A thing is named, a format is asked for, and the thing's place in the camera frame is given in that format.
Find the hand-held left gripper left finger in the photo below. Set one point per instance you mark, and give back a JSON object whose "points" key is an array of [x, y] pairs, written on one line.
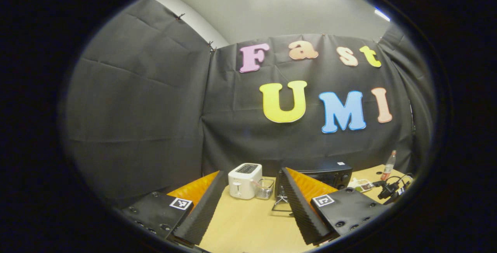
{"points": [[202, 214]]}

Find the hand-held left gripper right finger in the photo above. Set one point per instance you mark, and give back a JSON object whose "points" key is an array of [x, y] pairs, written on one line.
{"points": [[304, 214]]}

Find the black electric oven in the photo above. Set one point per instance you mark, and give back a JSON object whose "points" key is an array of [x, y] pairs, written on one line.
{"points": [[326, 169]]}

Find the clear water bottle red label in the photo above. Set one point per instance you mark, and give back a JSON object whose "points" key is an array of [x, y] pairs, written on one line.
{"points": [[388, 167]]}

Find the clear glass jar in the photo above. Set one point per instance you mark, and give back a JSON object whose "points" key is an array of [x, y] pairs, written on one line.
{"points": [[265, 189]]}

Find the white toaster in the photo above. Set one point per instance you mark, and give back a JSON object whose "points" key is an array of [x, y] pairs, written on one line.
{"points": [[242, 183]]}

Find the black backdrop cloth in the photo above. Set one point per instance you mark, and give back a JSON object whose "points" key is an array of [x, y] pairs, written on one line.
{"points": [[136, 109]]}

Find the ceiling light panel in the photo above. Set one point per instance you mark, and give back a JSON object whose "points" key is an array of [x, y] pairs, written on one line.
{"points": [[382, 14]]}

